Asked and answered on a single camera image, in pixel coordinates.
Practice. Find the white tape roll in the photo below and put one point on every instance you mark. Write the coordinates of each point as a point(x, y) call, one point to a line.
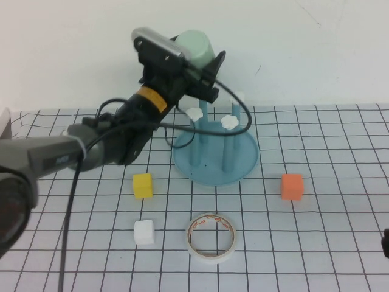
point(209, 258)

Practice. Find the yellow foam cube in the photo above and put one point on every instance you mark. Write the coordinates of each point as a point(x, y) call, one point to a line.
point(143, 187)

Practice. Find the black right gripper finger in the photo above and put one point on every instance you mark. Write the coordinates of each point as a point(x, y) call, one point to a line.
point(386, 243)

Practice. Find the blue cup stand white caps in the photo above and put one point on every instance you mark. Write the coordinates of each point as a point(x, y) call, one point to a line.
point(212, 173)

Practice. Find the white black-grid tablecloth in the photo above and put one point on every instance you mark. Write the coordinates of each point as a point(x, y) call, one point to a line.
point(304, 243)

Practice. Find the orange foam cube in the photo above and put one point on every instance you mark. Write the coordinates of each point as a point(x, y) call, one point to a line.
point(292, 187)

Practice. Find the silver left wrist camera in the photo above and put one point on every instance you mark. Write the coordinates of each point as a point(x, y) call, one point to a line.
point(161, 42)

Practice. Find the light green plastic cup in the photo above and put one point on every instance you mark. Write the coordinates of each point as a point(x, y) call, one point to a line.
point(194, 45)

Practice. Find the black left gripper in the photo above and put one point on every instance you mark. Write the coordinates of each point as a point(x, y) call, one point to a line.
point(173, 80)

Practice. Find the grey white table edge fixture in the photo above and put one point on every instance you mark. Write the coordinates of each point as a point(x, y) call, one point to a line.
point(4, 121)

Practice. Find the white foam cube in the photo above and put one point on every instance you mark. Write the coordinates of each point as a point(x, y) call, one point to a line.
point(145, 232)

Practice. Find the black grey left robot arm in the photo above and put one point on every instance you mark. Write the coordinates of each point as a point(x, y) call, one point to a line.
point(60, 155)

